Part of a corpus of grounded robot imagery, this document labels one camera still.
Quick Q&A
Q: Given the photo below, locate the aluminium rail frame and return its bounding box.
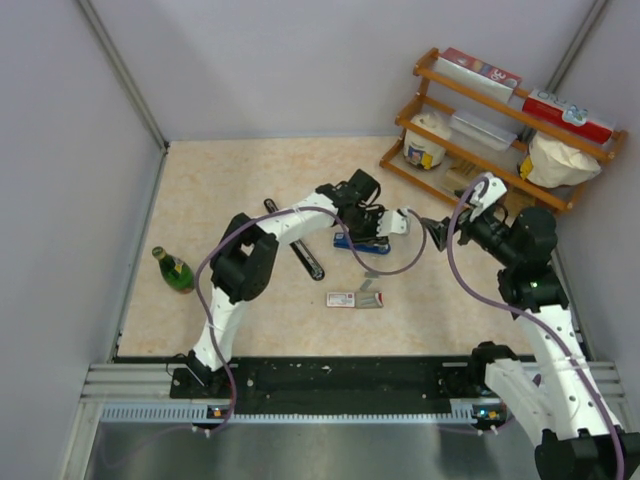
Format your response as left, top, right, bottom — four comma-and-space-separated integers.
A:
80, 361, 626, 403

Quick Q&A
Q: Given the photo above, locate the white jar yellow label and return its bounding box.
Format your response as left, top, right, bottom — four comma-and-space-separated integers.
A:
403, 112, 452, 170

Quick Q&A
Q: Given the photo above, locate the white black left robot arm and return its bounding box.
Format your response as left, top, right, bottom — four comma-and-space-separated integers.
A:
187, 169, 388, 397

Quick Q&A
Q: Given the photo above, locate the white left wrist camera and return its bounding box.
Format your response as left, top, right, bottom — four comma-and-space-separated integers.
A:
377, 208, 410, 237

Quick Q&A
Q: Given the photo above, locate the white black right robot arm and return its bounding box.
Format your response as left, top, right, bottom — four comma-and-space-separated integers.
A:
421, 207, 639, 479

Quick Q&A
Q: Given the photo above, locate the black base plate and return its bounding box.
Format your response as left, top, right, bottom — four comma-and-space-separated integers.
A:
169, 354, 506, 415

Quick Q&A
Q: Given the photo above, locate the grey slotted cable duct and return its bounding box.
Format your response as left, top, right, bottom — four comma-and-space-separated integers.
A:
100, 399, 505, 425

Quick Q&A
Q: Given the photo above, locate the red white foil box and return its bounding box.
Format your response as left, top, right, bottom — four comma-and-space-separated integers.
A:
433, 47, 522, 103

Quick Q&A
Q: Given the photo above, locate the brown paper package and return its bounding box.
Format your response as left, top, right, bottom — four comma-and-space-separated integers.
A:
501, 189, 547, 223

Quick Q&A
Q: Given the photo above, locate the clear plastic tray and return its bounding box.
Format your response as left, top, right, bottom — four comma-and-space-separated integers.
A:
449, 110, 517, 152

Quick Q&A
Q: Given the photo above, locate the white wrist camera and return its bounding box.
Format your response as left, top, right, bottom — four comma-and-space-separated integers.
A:
377, 208, 410, 237
467, 172, 507, 221

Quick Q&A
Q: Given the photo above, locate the white paper bag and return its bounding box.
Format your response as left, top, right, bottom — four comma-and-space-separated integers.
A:
518, 132, 601, 189

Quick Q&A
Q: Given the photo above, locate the red cling wrap box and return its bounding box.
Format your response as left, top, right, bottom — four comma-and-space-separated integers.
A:
522, 88, 616, 145

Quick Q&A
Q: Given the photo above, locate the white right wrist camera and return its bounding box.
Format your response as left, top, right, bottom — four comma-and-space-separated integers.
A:
467, 172, 507, 221

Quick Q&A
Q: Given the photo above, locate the blue black stapler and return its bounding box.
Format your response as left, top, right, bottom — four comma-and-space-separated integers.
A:
332, 232, 391, 255

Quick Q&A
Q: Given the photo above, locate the red white staple box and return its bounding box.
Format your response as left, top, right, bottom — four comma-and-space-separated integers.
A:
326, 291, 384, 309

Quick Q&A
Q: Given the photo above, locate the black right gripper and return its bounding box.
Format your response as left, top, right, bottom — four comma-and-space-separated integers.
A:
422, 189, 520, 267

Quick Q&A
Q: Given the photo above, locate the wooden three-tier rack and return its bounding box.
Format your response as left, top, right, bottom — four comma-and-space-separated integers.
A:
378, 47, 629, 254

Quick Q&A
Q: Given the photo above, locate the green glass bottle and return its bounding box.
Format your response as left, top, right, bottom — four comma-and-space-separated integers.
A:
151, 246, 195, 294

